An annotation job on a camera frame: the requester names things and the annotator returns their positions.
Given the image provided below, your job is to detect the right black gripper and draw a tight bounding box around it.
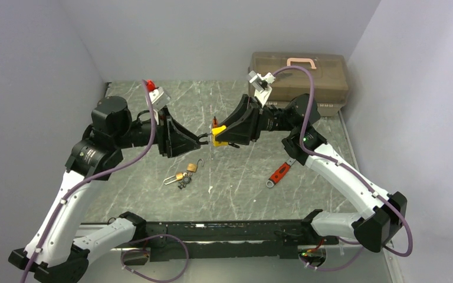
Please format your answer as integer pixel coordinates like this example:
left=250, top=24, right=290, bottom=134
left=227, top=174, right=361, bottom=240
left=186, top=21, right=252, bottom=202
left=213, top=95, right=297, bottom=146

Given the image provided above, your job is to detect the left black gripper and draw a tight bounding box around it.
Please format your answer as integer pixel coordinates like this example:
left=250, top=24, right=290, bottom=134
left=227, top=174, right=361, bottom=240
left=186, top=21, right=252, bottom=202
left=113, top=106, right=201, bottom=158

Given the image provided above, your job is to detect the yellow padlock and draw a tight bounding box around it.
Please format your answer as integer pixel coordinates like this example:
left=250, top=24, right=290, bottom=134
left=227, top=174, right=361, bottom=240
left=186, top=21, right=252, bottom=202
left=201, top=126, right=241, bottom=149

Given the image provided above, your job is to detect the orange padlock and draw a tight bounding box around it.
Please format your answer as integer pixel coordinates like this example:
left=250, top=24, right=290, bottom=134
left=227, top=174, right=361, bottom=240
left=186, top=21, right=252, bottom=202
left=211, top=116, right=219, bottom=129

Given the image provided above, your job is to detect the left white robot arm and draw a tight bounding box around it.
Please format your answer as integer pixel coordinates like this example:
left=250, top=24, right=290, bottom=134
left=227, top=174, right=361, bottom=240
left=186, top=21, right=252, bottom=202
left=8, top=96, right=206, bottom=282

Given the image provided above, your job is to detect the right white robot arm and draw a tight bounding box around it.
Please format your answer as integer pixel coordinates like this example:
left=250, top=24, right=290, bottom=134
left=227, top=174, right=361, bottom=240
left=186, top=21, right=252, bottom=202
left=212, top=94, right=407, bottom=252

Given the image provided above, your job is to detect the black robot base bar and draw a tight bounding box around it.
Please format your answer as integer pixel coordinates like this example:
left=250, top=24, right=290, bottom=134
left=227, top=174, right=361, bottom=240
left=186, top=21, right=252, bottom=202
left=107, top=218, right=339, bottom=262

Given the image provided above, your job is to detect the small brass padlock open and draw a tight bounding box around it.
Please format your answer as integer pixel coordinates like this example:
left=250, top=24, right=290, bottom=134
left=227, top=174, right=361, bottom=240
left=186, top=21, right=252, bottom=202
left=186, top=159, right=205, bottom=173

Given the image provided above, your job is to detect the brass padlock long shackle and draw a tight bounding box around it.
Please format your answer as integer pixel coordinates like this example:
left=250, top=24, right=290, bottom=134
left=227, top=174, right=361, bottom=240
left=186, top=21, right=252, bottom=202
left=163, top=172, right=186, bottom=185

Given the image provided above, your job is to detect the black keys bunch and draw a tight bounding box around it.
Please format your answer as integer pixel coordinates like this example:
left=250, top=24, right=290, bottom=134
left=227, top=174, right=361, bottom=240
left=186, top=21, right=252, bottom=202
left=178, top=174, right=192, bottom=190

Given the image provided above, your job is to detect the brown translucent toolbox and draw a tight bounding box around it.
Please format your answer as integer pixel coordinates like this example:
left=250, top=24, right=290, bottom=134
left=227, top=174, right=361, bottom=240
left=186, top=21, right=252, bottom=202
left=248, top=51, right=349, bottom=116

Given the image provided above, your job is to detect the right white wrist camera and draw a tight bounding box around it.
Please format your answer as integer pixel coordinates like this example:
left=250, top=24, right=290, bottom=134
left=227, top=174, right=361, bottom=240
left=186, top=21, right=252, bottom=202
left=247, top=71, right=275, bottom=107

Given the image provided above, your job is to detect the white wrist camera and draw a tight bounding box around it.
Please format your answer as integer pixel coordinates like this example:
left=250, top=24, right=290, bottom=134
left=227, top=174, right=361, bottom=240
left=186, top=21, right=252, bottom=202
left=145, top=80, right=171, bottom=120
left=247, top=71, right=275, bottom=107

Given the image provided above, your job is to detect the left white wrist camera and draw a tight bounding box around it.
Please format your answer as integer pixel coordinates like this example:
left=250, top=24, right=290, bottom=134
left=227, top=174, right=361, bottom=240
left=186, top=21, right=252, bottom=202
left=145, top=80, right=171, bottom=120

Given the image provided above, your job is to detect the red handled adjustable wrench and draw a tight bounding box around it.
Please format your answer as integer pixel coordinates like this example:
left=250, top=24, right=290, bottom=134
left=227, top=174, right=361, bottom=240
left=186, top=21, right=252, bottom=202
left=265, top=158, right=296, bottom=188

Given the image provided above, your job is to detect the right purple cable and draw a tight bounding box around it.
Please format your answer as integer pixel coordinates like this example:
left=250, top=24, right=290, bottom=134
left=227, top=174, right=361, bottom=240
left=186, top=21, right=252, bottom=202
left=272, top=65, right=414, bottom=258

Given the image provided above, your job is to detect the pink toolbox handle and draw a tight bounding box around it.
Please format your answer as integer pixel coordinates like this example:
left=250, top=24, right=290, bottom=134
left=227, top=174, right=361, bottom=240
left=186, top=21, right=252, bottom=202
left=287, top=57, right=317, bottom=70

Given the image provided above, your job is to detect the aluminium frame rail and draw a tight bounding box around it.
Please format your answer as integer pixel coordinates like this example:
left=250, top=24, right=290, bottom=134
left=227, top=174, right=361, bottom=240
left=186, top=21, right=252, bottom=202
left=38, top=234, right=405, bottom=283

